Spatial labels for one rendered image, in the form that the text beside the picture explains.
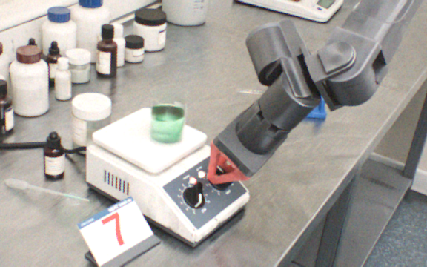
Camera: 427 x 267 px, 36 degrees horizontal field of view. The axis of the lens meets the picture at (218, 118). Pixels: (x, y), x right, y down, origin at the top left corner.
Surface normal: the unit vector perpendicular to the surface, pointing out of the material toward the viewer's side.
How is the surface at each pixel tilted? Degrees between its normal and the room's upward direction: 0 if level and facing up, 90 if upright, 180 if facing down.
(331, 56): 44
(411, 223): 0
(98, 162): 90
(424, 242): 0
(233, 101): 0
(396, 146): 90
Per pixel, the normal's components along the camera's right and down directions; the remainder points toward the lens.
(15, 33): 0.86, 0.33
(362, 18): -0.42, -0.43
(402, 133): -0.50, 0.38
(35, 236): 0.11, -0.87
